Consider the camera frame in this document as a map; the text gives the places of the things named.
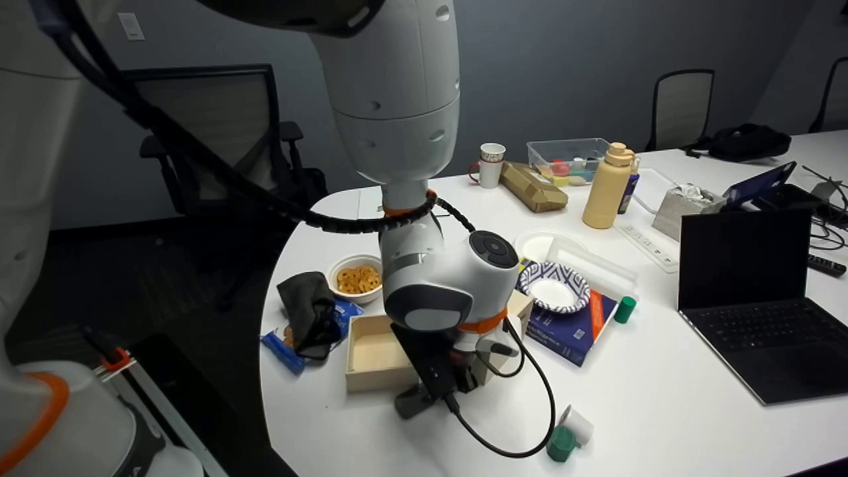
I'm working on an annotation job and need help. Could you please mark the white power strip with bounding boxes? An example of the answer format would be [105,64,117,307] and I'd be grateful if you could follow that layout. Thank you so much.
[615,219,682,273]

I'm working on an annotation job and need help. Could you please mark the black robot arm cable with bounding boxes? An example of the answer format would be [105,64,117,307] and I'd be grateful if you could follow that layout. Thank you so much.
[30,0,481,238]

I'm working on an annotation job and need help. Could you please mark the black cloth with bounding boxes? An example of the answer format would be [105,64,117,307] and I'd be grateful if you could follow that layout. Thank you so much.
[274,268,344,364]

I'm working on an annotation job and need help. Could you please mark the clear plastic container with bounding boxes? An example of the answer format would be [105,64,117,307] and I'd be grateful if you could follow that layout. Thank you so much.
[518,228,643,306]

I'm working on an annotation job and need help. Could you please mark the blue book with orange stripe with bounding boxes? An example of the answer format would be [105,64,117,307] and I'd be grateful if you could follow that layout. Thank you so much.
[522,285,624,372]

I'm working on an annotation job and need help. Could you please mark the clear plastic bin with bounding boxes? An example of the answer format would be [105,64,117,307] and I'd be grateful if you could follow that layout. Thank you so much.
[525,136,612,188]

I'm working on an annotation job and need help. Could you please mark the open wooden tray box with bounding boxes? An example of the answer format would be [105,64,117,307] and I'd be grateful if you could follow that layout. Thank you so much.
[343,310,423,397]

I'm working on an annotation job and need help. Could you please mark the white box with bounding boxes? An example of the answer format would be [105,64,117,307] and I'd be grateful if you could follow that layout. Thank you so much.
[652,184,722,242]

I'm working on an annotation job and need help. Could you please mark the black mesh office chair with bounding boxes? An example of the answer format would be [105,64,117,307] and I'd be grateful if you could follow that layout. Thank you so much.
[119,62,331,227]

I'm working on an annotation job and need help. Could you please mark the green bottle cap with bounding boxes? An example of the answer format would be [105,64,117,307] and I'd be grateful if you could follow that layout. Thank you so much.
[543,427,583,468]

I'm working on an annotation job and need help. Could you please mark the empty blue patterned paper plate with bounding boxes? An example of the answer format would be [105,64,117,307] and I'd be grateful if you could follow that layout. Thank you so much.
[514,260,595,318]

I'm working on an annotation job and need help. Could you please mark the yellow squeeze bottle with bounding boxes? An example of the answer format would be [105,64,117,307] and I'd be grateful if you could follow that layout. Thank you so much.
[578,142,639,233]

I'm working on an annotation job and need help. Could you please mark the black remote control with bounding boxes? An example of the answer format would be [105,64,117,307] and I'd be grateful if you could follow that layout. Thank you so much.
[806,253,848,281]

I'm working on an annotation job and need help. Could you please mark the gray remote control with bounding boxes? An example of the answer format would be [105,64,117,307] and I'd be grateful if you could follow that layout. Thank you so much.
[392,386,439,423]

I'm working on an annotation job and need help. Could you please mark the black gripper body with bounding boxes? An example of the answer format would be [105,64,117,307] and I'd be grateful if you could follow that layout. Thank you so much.
[391,318,499,416]

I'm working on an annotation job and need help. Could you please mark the gray backed office chair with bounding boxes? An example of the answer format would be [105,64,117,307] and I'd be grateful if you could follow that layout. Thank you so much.
[647,66,719,155]

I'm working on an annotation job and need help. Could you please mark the blue snack packet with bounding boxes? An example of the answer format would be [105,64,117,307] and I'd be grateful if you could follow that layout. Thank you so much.
[261,298,364,378]

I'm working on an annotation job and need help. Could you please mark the white paper cup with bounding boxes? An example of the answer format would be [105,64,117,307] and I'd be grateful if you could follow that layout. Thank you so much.
[468,142,511,192]

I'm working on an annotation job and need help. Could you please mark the open blue screen laptop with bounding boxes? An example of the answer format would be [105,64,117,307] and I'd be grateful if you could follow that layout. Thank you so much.
[719,159,802,213]

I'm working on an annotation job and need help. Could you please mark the white wall outlet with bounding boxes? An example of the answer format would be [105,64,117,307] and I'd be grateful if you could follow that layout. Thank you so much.
[115,11,150,45]

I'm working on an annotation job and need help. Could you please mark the white bowl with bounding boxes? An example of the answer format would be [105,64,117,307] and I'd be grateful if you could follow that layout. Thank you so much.
[326,253,384,307]

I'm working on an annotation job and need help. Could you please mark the brown paper bag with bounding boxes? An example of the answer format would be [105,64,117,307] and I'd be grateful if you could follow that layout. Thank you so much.
[499,159,570,215]

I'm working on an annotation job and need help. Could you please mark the black bag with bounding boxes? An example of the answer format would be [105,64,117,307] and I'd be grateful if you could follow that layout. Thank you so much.
[705,122,796,166]

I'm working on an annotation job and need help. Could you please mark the black laptop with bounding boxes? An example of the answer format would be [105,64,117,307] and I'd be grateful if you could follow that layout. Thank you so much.
[676,207,848,408]

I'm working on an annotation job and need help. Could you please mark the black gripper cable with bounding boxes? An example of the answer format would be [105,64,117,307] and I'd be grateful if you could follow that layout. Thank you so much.
[440,317,559,461]

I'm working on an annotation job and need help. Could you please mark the wooden shape sorter box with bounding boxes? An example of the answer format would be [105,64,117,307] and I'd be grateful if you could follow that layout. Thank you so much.
[501,289,539,337]

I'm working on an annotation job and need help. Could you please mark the brown pretzel crackers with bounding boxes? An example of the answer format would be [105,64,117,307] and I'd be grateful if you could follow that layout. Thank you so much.
[334,266,384,298]

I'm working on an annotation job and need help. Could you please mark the green cylinder block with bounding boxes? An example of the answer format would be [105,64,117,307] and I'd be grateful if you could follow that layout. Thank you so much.
[612,294,639,327]

